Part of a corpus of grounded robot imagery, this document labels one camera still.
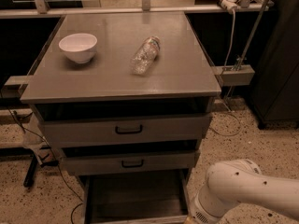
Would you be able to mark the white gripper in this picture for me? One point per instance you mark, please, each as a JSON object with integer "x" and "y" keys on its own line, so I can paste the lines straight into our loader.
{"x": 199, "y": 215}

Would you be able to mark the grey bottom drawer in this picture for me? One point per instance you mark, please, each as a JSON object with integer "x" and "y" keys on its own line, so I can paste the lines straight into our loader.
{"x": 155, "y": 197}

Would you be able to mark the grey drawer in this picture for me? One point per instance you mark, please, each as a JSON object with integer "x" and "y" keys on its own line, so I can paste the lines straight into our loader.
{"x": 90, "y": 133}
{"x": 129, "y": 163}
{"x": 155, "y": 197}

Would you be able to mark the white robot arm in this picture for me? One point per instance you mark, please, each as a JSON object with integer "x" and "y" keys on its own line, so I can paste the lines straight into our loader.
{"x": 230, "y": 183}

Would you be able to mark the grey middle drawer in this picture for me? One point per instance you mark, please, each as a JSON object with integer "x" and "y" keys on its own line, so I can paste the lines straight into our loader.
{"x": 129, "y": 163}

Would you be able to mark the grey drawer cabinet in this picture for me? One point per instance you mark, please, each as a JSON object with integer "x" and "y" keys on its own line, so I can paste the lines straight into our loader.
{"x": 179, "y": 82}

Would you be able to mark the grey top drawer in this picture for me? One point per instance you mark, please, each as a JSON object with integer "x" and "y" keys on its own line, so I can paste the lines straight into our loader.
{"x": 90, "y": 133}

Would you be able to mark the dark side cabinet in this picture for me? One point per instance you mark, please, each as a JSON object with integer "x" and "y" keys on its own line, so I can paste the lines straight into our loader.
{"x": 274, "y": 91}

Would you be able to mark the clear plastic bottle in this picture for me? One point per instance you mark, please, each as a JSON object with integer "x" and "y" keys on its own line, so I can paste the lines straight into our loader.
{"x": 145, "y": 55}

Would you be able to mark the black metal stand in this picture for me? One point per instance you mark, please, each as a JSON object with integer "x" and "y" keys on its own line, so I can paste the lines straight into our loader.
{"x": 42, "y": 157}

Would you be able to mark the metal diagonal rod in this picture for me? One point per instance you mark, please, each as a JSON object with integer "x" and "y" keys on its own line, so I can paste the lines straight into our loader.
{"x": 240, "y": 60}

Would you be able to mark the white ceramic bowl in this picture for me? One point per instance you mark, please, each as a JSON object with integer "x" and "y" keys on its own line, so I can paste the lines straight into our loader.
{"x": 79, "y": 48}

